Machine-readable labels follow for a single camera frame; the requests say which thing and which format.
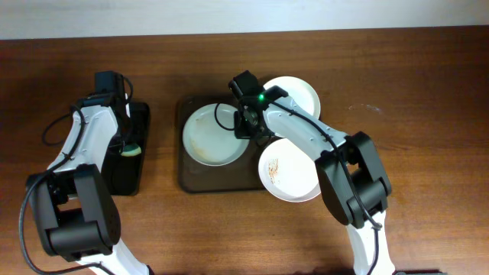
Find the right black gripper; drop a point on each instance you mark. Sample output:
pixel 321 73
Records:
pixel 247 124

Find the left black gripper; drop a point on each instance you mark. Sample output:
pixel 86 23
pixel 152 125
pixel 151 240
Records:
pixel 124 138

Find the yellow green sponge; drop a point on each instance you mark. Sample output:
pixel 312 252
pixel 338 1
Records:
pixel 131 150

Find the white plate with stains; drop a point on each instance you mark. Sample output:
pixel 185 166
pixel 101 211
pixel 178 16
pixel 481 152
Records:
pixel 206 137

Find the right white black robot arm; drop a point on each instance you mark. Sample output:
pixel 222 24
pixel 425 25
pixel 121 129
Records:
pixel 352 180

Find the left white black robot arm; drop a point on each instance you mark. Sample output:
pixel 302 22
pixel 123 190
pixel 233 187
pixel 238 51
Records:
pixel 74 213

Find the black rectangular tray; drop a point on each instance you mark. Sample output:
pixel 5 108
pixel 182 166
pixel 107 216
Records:
pixel 122 175

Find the brown translucent tray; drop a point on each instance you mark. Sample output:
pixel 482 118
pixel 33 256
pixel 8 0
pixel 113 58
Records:
pixel 196 178

